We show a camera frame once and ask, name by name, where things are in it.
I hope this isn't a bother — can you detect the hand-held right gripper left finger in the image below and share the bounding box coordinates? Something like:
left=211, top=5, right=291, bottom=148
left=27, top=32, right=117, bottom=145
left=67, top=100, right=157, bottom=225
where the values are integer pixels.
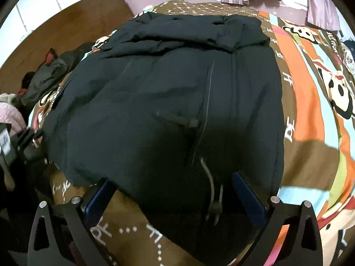
left=28, top=178, right=117, bottom=266

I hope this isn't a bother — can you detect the white patterned cloth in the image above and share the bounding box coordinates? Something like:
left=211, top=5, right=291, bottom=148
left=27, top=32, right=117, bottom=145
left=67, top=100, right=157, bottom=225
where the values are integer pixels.
left=344, top=50, right=355, bottom=74

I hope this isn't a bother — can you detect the crumpled dark green jacket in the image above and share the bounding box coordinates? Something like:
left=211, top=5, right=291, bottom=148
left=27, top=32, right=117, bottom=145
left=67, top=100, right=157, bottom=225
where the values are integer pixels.
left=18, top=42, right=95, bottom=108

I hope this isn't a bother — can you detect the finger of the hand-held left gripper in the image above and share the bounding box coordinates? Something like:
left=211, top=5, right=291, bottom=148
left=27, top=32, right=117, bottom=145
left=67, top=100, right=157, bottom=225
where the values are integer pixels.
left=17, top=129, right=45, bottom=148
left=21, top=144, right=49, bottom=168

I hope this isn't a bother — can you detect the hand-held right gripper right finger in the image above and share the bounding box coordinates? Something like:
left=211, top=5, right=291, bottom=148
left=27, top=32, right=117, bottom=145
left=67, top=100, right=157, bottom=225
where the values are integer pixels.
left=231, top=171, right=324, bottom=266

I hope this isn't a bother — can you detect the narrow pink curtain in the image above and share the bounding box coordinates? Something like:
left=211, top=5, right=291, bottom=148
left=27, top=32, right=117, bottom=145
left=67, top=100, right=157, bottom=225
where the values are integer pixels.
left=306, top=0, right=341, bottom=31

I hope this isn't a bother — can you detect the black zip jacket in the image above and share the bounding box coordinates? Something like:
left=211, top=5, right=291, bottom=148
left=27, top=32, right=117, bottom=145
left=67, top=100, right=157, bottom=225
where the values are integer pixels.
left=41, top=12, right=287, bottom=264

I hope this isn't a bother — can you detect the wooden headboard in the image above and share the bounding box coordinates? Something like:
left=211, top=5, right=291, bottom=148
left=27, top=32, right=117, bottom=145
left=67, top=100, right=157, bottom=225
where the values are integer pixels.
left=0, top=0, right=136, bottom=95

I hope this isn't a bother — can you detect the pink fluffy garment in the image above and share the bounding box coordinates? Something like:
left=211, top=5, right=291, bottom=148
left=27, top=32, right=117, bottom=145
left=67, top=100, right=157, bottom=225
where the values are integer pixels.
left=0, top=93, right=27, bottom=137

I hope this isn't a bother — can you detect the brown printed blanket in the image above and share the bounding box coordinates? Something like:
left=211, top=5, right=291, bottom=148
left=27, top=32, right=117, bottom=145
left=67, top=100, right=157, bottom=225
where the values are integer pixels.
left=28, top=0, right=355, bottom=266

